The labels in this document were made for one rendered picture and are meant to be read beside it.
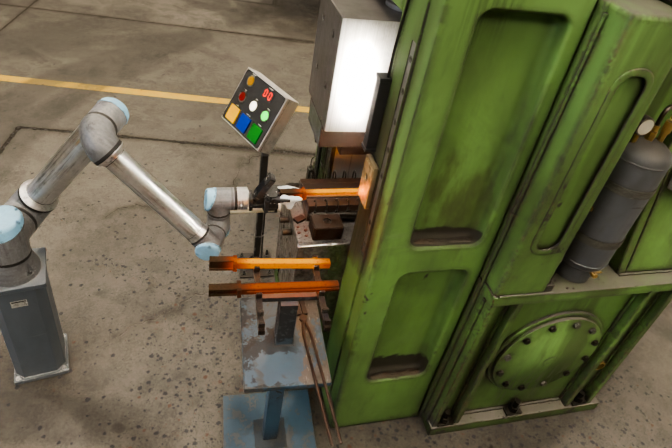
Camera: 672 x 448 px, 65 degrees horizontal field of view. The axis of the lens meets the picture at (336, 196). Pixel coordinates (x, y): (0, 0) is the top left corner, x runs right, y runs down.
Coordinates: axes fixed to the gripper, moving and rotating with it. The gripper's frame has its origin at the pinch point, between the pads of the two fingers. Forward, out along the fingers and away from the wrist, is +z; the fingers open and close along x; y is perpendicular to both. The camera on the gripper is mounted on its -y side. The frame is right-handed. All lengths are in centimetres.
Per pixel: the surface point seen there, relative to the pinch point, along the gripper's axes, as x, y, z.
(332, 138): 7.7, -30.8, 7.8
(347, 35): 13, -71, 5
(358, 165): -18.4, -0.3, 30.6
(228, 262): 34.0, 3.0, -30.2
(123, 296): -41, 100, -77
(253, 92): -60, -13, -12
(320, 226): 18.7, 1.9, 5.5
